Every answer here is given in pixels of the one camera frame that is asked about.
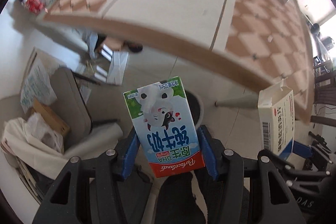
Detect milk carton with cow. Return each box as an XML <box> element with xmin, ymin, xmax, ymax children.
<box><xmin>123</xmin><ymin>76</ymin><xmax>205</xmax><ymax>178</ymax></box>

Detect white medicine box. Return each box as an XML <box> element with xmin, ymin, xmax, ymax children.
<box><xmin>257</xmin><ymin>81</ymin><xmax>295</xmax><ymax>160</ymax></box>

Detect white round trash bin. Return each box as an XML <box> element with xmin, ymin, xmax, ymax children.
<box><xmin>185</xmin><ymin>91</ymin><xmax>204</xmax><ymax>129</ymax></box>

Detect grey padded chair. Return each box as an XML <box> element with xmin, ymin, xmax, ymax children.
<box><xmin>50</xmin><ymin>67</ymin><xmax>118</xmax><ymax>149</ymax></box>

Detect black trouser legs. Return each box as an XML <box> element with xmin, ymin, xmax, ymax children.
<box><xmin>154</xmin><ymin>172</ymin><xmax>206</xmax><ymax>224</ymax></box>

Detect white table leg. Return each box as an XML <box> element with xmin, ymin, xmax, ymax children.
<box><xmin>215</xmin><ymin>94</ymin><xmax>259</xmax><ymax>109</ymax></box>

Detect brown cardboard box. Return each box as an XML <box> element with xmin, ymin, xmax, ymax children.
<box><xmin>31</xmin><ymin>98</ymin><xmax>71</xmax><ymax>137</ymax></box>

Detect white flat boxes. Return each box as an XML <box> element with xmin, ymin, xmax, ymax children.
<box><xmin>93</xmin><ymin>45</ymin><xmax>129</xmax><ymax>86</ymax></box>

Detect printed plastic bag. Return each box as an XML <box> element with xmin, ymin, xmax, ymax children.
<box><xmin>20</xmin><ymin>59</ymin><xmax>57</xmax><ymax>113</ymax></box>

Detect cream fabric cloth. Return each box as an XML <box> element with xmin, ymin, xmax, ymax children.
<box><xmin>1</xmin><ymin>114</ymin><xmax>123</xmax><ymax>180</ymax></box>

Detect checkered dining table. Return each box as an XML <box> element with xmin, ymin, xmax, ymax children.
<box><xmin>44</xmin><ymin>0</ymin><xmax>314</xmax><ymax>123</ymax></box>

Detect red cola can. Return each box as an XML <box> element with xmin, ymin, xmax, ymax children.
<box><xmin>22</xmin><ymin>0</ymin><xmax>45</xmax><ymax>15</ymax></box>

